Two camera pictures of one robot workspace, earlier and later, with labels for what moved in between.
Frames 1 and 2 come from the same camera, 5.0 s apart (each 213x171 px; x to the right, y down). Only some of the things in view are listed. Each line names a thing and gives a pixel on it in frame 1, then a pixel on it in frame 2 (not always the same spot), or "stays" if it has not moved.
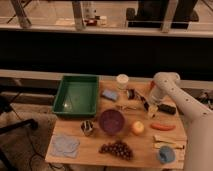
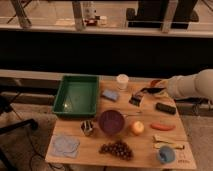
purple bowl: (111, 122) stays
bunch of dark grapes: (119, 148) stays
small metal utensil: (126, 107) to (132, 115)
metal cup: (87, 127) stays
